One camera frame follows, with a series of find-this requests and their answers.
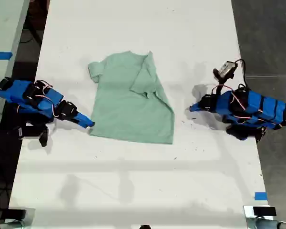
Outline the pale green T-shirt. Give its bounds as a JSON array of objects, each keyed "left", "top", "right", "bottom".
[{"left": 87, "top": 50, "right": 175, "bottom": 145}]

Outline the white side table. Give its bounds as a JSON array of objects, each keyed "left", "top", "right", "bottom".
[{"left": 0, "top": 0, "right": 31, "bottom": 150}]

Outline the short blue tape piece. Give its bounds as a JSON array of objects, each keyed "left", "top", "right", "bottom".
[{"left": 254, "top": 191, "right": 268, "bottom": 201}]

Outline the small black box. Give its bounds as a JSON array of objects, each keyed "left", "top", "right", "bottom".
[
  {"left": 4, "top": 208, "right": 27, "bottom": 219},
  {"left": 253, "top": 206, "right": 277, "bottom": 217}
]

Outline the grey metal pipe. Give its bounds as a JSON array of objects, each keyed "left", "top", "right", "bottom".
[
  {"left": 0, "top": 220, "right": 25, "bottom": 229},
  {"left": 246, "top": 216, "right": 286, "bottom": 229}
]

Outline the curved black camera stalk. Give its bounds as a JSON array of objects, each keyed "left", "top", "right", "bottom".
[{"left": 211, "top": 68, "right": 235, "bottom": 96}]

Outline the short black camera stalk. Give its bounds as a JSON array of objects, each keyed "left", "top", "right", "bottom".
[{"left": 39, "top": 126, "right": 50, "bottom": 147}]

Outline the black camera box grey face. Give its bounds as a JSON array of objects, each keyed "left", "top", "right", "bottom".
[{"left": 218, "top": 60, "right": 238, "bottom": 77}]

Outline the black camera box white label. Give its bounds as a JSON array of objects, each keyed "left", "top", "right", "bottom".
[{"left": 18, "top": 125, "right": 43, "bottom": 140}]

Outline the black camera cable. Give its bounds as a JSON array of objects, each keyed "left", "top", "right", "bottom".
[{"left": 234, "top": 59, "right": 249, "bottom": 90}]

